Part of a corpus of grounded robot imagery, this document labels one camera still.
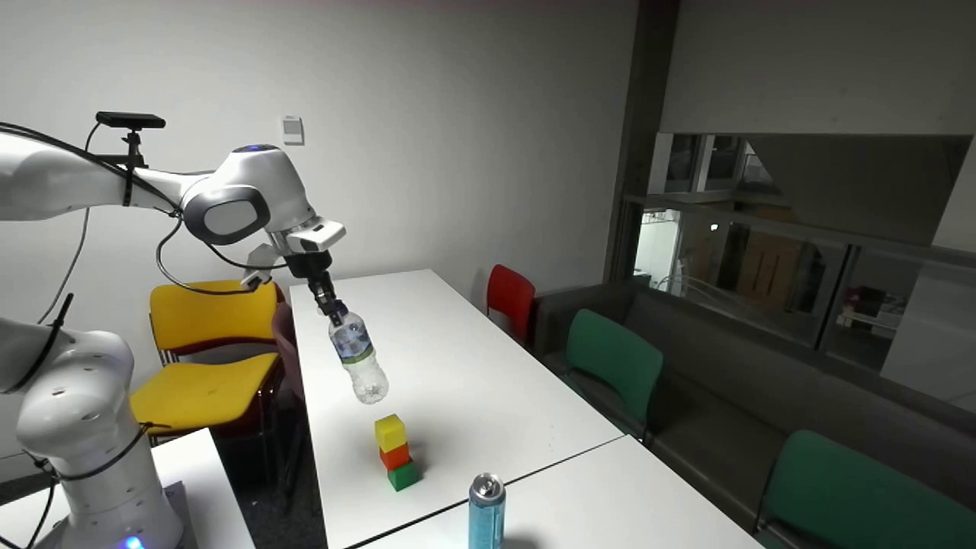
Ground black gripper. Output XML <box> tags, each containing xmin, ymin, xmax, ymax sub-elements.
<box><xmin>283</xmin><ymin>248</ymin><xmax>353</xmax><ymax>328</ymax></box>

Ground clear plastic water bottle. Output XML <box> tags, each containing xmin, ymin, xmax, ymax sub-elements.
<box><xmin>327</xmin><ymin>308</ymin><xmax>394</xmax><ymax>410</ymax></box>

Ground yellow cube block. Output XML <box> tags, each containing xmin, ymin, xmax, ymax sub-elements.
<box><xmin>372</xmin><ymin>412</ymin><xmax>413</xmax><ymax>455</ymax></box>

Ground yellow chair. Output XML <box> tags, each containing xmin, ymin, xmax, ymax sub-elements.
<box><xmin>128</xmin><ymin>277</ymin><xmax>300</xmax><ymax>482</ymax></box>

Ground red cube block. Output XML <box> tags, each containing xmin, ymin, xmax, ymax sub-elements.
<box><xmin>379</xmin><ymin>443</ymin><xmax>415</xmax><ymax>473</ymax></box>

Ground red chair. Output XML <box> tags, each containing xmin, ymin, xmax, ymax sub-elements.
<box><xmin>486</xmin><ymin>262</ymin><xmax>539</xmax><ymax>350</ymax></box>

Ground green cube block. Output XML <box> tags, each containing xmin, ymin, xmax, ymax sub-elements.
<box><xmin>385</xmin><ymin>457</ymin><xmax>428</xmax><ymax>494</ymax></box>

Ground blue drink can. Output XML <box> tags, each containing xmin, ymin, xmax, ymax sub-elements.
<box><xmin>466</xmin><ymin>473</ymin><xmax>510</xmax><ymax>549</ymax></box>

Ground green chair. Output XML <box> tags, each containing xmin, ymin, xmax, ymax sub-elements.
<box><xmin>561</xmin><ymin>305</ymin><xmax>667</xmax><ymax>437</ymax></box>
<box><xmin>757</xmin><ymin>428</ymin><xmax>976</xmax><ymax>549</ymax></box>

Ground interior glass window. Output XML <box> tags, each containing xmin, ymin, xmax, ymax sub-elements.
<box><xmin>635</xmin><ymin>128</ymin><xmax>976</xmax><ymax>405</ymax></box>

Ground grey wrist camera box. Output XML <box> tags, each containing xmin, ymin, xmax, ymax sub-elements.
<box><xmin>287</xmin><ymin>221</ymin><xmax>349</xmax><ymax>257</ymax></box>

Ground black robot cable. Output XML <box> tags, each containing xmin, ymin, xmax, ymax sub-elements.
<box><xmin>0</xmin><ymin>119</ymin><xmax>280</xmax><ymax>333</ymax></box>

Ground black camera on stand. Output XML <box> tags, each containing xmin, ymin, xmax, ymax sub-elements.
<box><xmin>94</xmin><ymin>106</ymin><xmax>168</xmax><ymax>170</ymax></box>

